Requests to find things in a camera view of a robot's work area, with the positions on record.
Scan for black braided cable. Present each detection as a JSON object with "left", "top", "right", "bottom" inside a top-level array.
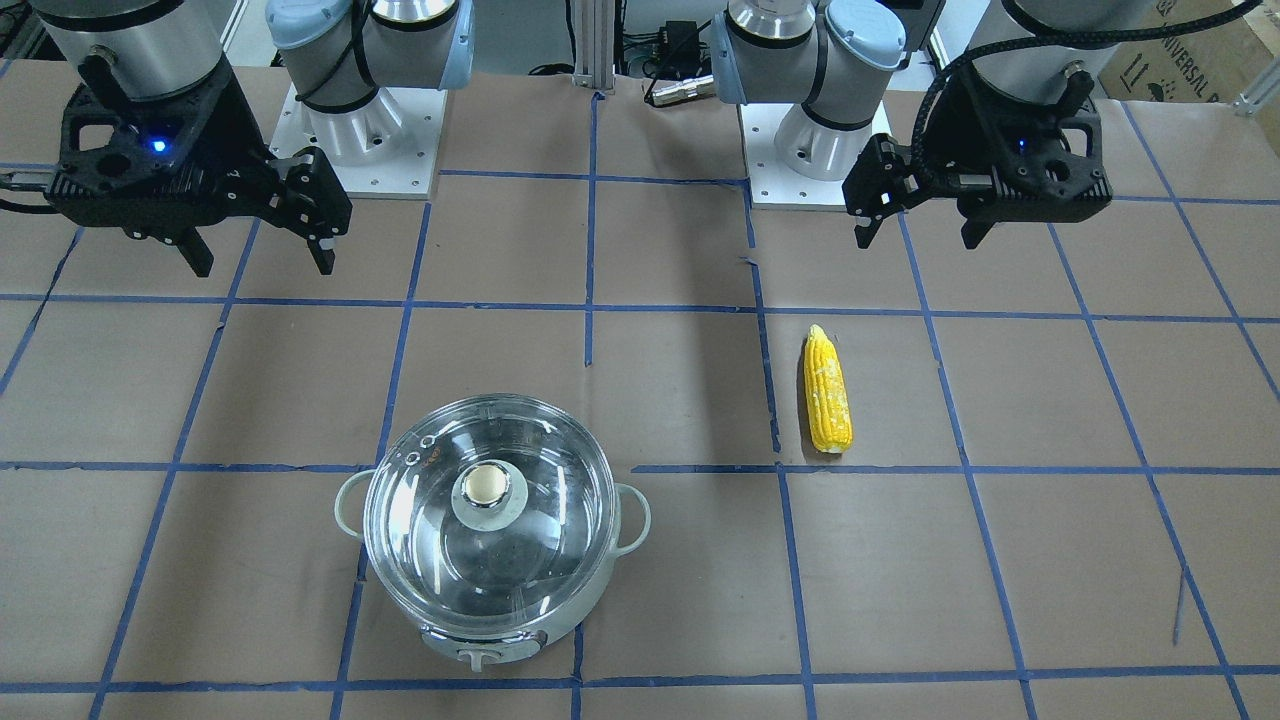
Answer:
[{"left": 913, "top": 0, "right": 1266, "bottom": 196}]

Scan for cardboard box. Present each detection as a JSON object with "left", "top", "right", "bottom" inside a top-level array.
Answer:
[{"left": 1101, "top": 1, "right": 1277, "bottom": 102}]

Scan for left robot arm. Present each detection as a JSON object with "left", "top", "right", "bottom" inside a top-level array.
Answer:
[{"left": 709, "top": 1, "right": 1120, "bottom": 249}]

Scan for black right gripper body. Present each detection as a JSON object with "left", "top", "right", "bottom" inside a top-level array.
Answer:
[{"left": 45, "top": 54, "right": 352, "bottom": 241}]

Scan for aluminium frame post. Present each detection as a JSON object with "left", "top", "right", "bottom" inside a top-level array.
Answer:
[{"left": 570, "top": 0, "right": 620, "bottom": 95}]

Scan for black power adapter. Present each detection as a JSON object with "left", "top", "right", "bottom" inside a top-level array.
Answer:
[{"left": 657, "top": 20, "right": 700, "bottom": 67}]

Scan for pale green cooking pot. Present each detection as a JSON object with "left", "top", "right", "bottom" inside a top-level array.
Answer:
[{"left": 334, "top": 395, "right": 652, "bottom": 673}]

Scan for silver cylindrical connector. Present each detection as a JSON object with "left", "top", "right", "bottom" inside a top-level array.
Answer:
[{"left": 645, "top": 76, "right": 717, "bottom": 108}]

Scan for yellow corn cob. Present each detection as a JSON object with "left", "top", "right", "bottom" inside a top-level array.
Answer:
[{"left": 801, "top": 324, "right": 855, "bottom": 455}]

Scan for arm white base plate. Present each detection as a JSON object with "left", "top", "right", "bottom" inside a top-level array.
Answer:
[
  {"left": 269, "top": 86, "right": 451, "bottom": 201},
  {"left": 739, "top": 102, "right": 890, "bottom": 213}
]

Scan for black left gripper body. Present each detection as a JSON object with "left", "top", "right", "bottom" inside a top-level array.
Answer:
[{"left": 844, "top": 72, "right": 1114, "bottom": 227}]

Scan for glass pot lid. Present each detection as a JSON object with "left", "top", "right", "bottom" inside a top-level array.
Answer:
[{"left": 364, "top": 395, "right": 617, "bottom": 633}]

